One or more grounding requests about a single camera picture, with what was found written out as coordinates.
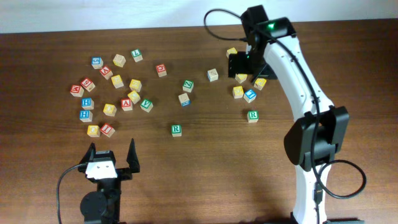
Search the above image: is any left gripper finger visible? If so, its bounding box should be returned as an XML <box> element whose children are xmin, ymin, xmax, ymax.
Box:
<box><xmin>80</xmin><ymin>142</ymin><xmax>96</xmax><ymax>164</ymax></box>
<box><xmin>126</xmin><ymin>138</ymin><xmax>140</xmax><ymax>173</ymax></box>

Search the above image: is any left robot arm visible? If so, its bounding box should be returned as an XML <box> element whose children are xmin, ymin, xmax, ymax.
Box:
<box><xmin>78</xmin><ymin>140</ymin><xmax>140</xmax><ymax>224</ymax></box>

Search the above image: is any red A block lower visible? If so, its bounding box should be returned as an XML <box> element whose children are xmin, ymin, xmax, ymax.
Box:
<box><xmin>121</xmin><ymin>98</ymin><xmax>133</xmax><ymax>111</ymax></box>

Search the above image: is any blue picture block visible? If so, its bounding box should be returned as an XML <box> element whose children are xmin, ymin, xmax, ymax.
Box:
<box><xmin>243</xmin><ymin>89</ymin><xmax>257</xmax><ymax>103</ymax></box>

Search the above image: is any blue h block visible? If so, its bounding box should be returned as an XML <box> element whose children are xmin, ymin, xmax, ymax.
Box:
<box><xmin>81</xmin><ymin>98</ymin><xmax>95</xmax><ymax>110</ymax></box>
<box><xmin>79</xmin><ymin>110</ymin><xmax>93</xmax><ymax>123</ymax></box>

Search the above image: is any red Q block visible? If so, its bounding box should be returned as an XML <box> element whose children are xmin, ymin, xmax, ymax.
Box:
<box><xmin>155</xmin><ymin>64</ymin><xmax>167</xmax><ymax>77</ymax></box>

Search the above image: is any plain white wood block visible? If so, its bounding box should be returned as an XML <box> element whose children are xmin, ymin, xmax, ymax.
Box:
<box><xmin>207</xmin><ymin>68</ymin><xmax>218</xmax><ymax>82</ymax></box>

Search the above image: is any yellow block top right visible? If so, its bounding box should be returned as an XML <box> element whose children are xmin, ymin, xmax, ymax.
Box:
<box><xmin>226</xmin><ymin>47</ymin><xmax>238</xmax><ymax>58</ymax></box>

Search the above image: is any green r block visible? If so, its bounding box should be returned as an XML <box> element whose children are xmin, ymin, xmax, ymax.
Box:
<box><xmin>247</xmin><ymin>111</ymin><xmax>259</xmax><ymax>123</ymax></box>
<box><xmin>171</xmin><ymin>124</ymin><xmax>182</xmax><ymax>137</ymax></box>

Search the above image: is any red A block upper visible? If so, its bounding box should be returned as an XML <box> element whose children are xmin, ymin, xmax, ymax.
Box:
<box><xmin>99</xmin><ymin>65</ymin><xmax>113</xmax><ymax>80</ymax></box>

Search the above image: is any blue H block upper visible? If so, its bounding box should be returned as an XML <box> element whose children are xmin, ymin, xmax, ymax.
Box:
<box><xmin>81</xmin><ymin>98</ymin><xmax>95</xmax><ymax>110</ymax></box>

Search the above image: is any yellow block lower right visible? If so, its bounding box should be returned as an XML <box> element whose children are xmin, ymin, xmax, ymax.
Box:
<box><xmin>233</xmin><ymin>86</ymin><xmax>244</xmax><ymax>99</ymax></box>

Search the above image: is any blue H block lower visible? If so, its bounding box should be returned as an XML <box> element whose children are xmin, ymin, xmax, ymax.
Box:
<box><xmin>79</xmin><ymin>110</ymin><xmax>93</xmax><ymax>123</ymax></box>

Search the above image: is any red 9 block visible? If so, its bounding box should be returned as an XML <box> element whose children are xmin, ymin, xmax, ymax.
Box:
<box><xmin>80</xmin><ymin>78</ymin><xmax>95</xmax><ymax>92</ymax></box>

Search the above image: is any yellow block near A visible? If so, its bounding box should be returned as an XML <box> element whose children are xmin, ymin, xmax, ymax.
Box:
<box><xmin>127</xmin><ymin>90</ymin><xmax>141</xmax><ymax>104</ymax></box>

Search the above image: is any wood block blue side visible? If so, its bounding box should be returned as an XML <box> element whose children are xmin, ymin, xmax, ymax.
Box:
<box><xmin>178</xmin><ymin>93</ymin><xmax>190</xmax><ymax>107</ymax></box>

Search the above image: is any red a block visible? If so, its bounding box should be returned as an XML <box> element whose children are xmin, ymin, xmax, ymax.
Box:
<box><xmin>121</xmin><ymin>98</ymin><xmax>133</xmax><ymax>111</ymax></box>
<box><xmin>99</xmin><ymin>65</ymin><xmax>113</xmax><ymax>80</ymax></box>

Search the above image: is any yellow block bottom left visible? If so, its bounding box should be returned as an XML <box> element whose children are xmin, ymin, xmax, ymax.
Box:
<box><xmin>86</xmin><ymin>125</ymin><xmax>101</xmax><ymax>138</ymax></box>

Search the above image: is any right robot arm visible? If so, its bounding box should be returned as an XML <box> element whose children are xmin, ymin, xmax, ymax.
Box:
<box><xmin>228</xmin><ymin>5</ymin><xmax>349</xmax><ymax>223</ymax></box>

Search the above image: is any plain wood yellow-side block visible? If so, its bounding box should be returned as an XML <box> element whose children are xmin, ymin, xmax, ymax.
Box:
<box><xmin>113</xmin><ymin>54</ymin><xmax>126</xmax><ymax>68</ymax></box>

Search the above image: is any yellow block mid left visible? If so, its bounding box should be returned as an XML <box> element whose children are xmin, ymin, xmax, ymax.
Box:
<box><xmin>103</xmin><ymin>104</ymin><xmax>117</xmax><ymax>116</ymax></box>

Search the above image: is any yellow block upper left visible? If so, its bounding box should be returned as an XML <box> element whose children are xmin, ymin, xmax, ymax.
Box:
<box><xmin>111</xmin><ymin>75</ymin><xmax>124</xmax><ymax>88</ymax></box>

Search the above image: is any green V block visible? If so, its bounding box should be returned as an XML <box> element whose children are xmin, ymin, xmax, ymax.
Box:
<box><xmin>140</xmin><ymin>99</ymin><xmax>154</xmax><ymax>113</ymax></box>

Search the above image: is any yellow S block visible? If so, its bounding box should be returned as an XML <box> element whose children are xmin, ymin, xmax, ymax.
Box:
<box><xmin>129</xmin><ymin>79</ymin><xmax>142</xmax><ymax>93</ymax></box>
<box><xmin>235</xmin><ymin>73</ymin><xmax>248</xmax><ymax>83</ymax></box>

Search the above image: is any blue S block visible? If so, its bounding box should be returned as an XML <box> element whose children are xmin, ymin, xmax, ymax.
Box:
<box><xmin>91</xmin><ymin>57</ymin><xmax>103</xmax><ymax>70</ymax></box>

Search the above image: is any green Z block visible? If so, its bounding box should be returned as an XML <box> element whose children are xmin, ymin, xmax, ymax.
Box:
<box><xmin>182</xmin><ymin>80</ymin><xmax>194</xmax><ymax>93</ymax></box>

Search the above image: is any red M block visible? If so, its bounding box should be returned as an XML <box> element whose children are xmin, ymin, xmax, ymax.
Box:
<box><xmin>70</xmin><ymin>85</ymin><xmax>84</xmax><ymax>97</ymax></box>

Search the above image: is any red I block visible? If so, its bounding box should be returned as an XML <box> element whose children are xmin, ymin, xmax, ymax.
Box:
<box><xmin>100</xmin><ymin>123</ymin><xmax>115</xmax><ymax>138</ymax></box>

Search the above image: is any green L block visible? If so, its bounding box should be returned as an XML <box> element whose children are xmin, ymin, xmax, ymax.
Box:
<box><xmin>131</xmin><ymin>49</ymin><xmax>143</xmax><ymax>62</ymax></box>

